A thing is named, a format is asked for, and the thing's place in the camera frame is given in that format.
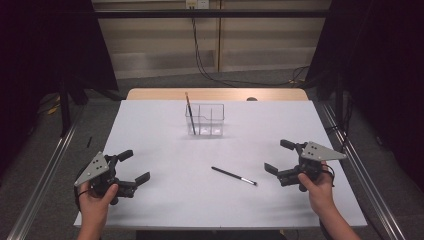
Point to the white wall socket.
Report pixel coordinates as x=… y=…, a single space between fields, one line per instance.
x=197 y=4

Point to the dark round table grommet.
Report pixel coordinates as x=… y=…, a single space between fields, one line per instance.
x=251 y=99

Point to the person's right hand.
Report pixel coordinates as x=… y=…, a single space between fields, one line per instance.
x=320 y=195

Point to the black horizontal frame bar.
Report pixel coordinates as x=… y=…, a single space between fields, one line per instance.
x=233 y=13

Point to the person's left hand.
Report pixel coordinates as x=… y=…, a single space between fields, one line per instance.
x=95 y=205

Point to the black pen with orange end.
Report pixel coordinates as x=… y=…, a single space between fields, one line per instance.
x=190 y=113

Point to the clear plastic organizer box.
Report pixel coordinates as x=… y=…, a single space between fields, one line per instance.
x=208 y=121

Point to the wooden table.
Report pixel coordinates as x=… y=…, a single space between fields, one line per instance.
x=233 y=94

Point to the black pen with silver tip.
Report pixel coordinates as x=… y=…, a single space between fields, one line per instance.
x=233 y=175

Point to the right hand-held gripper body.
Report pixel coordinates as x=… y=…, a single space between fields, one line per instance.
x=318 y=152

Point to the aluminium floor rail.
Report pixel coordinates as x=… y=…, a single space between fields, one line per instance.
x=46 y=173
x=376 y=200

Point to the white table cover sheet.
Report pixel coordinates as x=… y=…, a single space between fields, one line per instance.
x=200 y=206

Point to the yellow floor object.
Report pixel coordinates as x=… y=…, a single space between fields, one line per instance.
x=53 y=109

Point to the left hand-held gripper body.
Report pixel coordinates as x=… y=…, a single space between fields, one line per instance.
x=93 y=168

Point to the black metal stand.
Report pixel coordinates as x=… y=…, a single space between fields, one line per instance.
x=65 y=110

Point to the black curtain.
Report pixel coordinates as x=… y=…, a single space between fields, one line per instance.
x=383 y=66
x=40 y=50

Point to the small black floor object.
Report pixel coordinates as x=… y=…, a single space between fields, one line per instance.
x=89 y=142

